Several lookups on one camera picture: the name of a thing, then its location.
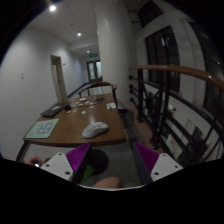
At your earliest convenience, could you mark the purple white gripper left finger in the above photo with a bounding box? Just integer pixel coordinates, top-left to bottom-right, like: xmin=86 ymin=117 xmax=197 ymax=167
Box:
xmin=42 ymin=142 xmax=94 ymax=184

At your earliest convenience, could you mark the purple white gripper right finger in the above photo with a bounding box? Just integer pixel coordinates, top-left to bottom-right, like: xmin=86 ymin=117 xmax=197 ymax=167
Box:
xmin=134 ymin=142 xmax=182 ymax=181

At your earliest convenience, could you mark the white computer mouse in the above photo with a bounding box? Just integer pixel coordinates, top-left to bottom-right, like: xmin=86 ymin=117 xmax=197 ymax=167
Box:
xmin=82 ymin=122 xmax=109 ymax=139

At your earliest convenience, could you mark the light green mouse pad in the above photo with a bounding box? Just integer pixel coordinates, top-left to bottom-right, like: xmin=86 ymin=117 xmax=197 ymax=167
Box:
xmin=26 ymin=119 xmax=58 ymax=139

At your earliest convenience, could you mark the wooden table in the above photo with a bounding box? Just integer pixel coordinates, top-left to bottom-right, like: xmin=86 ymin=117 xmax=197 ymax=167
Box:
xmin=16 ymin=93 xmax=126 ymax=161

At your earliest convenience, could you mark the black laptop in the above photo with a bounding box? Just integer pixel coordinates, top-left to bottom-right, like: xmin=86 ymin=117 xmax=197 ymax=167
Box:
xmin=41 ymin=103 xmax=69 ymax=117

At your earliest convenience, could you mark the wooden handrail with black railing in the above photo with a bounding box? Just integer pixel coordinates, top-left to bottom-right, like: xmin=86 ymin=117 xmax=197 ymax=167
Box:
xmin=129 ymin=65 xmax=224 ymax=163

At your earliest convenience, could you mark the white paper note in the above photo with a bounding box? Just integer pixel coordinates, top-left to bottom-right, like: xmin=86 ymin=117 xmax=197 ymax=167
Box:
xmin=107 ymin=103 xmax=117 ymax=109

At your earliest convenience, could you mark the wooden chair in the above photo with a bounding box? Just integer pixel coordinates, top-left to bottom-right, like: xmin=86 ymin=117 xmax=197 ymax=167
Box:
xmin=78 ymin=81 xmax=117 ymax=105

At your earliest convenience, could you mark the double glass door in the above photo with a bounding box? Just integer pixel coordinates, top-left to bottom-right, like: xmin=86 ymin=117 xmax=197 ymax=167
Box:
xmin=87 ymin=61 xmax=102 ymax=82

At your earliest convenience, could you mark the side doorway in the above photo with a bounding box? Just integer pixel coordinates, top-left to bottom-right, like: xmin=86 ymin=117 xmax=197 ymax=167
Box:
xmin=50 ymin=55 xmax=68 ymax=101

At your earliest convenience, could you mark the green exit sign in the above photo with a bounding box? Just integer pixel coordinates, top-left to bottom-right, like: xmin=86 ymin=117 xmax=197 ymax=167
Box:
xmin=89 ymin=54 xmax=98 ymax=57

